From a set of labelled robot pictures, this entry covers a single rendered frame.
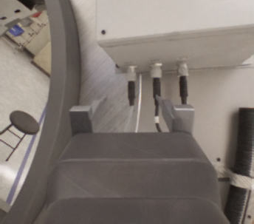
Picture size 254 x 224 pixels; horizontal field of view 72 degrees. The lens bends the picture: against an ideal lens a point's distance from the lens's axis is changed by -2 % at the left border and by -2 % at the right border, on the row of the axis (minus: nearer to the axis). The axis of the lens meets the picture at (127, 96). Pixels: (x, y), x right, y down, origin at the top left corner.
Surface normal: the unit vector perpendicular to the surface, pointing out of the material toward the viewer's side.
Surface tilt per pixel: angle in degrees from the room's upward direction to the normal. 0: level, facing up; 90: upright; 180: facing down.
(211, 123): 90
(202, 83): 90
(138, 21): 90
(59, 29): 90
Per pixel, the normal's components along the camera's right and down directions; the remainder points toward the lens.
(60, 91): -0.22, -0.13
